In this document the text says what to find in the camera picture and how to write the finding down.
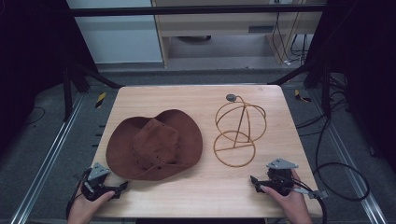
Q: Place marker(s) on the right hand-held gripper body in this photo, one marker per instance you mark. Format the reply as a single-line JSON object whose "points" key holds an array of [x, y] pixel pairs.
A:
{"points": [[280, 164]]}

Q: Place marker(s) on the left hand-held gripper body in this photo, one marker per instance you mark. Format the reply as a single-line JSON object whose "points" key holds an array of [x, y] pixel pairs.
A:
{"points": [[97, 172]]}

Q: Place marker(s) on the brown wide-brim hat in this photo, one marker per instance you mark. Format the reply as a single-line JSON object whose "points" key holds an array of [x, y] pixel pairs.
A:
{"points": [[155, 146]]}

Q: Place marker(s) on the person's left hand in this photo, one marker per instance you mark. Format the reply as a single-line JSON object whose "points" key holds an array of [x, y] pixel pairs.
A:
{"points": [[82, 210]]}

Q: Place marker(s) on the person's right hand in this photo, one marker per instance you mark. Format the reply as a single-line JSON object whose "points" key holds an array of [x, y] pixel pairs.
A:
{"points": [[294, 207]]}

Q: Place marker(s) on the yellow black striped tape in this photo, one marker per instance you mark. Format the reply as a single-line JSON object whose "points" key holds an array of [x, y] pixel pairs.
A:
{"points": [[100, 100], [300, 96]]}

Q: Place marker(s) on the black metal stand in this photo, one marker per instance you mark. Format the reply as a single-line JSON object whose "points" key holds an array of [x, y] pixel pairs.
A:
{"points": [[67, 93], [325, 90]]}

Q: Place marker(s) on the dark curtain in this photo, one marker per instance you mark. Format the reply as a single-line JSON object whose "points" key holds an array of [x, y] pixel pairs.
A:
{"points": [[367, 62], [31, 62]]}

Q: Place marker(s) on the white cabinet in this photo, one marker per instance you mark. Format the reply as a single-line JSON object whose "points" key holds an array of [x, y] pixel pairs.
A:
{"points": [[118, 37]]}

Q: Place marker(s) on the light wooden desk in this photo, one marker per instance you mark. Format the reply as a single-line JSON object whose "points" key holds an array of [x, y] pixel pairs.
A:
{"points": [[218, 26]]}

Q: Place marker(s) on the metal floor rail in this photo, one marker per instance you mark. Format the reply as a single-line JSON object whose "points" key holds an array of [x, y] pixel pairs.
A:
{"points": [[351, 174], [46, 165]]}

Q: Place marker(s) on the black horizontal frame bar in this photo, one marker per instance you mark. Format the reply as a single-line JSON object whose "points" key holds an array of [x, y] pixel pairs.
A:
{"points": [[186, 10]]}

